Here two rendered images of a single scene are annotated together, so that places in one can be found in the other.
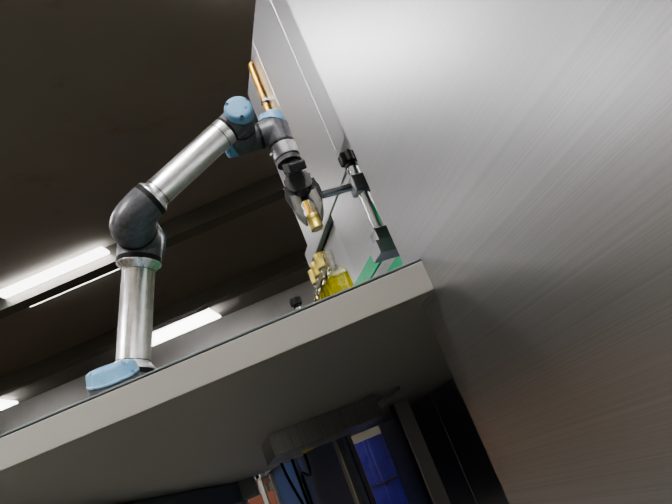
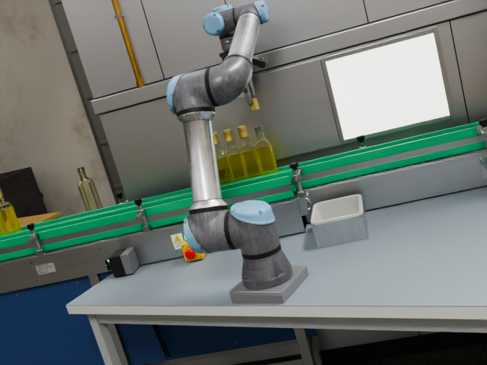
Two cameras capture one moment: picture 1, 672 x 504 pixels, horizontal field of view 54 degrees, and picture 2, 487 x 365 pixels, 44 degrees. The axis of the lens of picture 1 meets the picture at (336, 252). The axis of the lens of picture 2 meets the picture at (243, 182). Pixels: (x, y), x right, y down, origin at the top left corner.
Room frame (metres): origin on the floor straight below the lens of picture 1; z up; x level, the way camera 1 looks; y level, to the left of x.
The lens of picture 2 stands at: (0.58, 1.98, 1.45)
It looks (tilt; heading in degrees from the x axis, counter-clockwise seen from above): 13 degrees down; 301
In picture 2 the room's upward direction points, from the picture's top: 16 degrees counter-clockwise
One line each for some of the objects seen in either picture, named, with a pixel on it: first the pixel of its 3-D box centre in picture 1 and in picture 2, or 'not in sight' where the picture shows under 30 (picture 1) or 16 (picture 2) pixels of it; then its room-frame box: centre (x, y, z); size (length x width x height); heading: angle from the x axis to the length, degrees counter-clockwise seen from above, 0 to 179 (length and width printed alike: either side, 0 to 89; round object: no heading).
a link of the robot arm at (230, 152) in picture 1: (242, 138); (221, 22); (1.63, 0.12, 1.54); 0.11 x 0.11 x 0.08; 11
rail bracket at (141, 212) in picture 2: not in sight; (140, 217); (2.05, 0.34, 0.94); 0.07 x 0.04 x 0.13; 108
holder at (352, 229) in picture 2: not in sight; (340, 219); (1.37, 0.14, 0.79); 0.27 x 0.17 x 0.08; 108
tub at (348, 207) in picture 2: not in sight; (339, 219); (1.36, 0.17, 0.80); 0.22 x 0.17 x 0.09; 108
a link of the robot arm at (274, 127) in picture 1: (275, 130); (225, 22); (1.66, 0.03, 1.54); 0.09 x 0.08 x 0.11; 101
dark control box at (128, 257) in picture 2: not in sight; (124, 262); (2.15, 0.40, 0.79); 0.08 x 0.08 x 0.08; 18
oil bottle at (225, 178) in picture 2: not in sight; (225, 176); (1.81, 0.08, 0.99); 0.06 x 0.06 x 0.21; 19
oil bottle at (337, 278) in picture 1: (347, 304); (268, 166); (1.65, 0.02, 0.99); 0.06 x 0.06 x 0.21; 17
